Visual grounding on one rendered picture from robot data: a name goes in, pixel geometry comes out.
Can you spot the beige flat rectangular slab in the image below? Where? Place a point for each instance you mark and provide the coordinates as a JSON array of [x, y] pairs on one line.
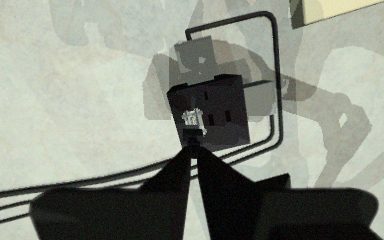
[[305, 12]]

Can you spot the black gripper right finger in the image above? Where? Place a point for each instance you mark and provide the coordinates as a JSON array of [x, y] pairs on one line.
[[238, 208]]

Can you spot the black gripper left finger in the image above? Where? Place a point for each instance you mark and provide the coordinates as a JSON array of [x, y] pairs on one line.
[[154, 211]]

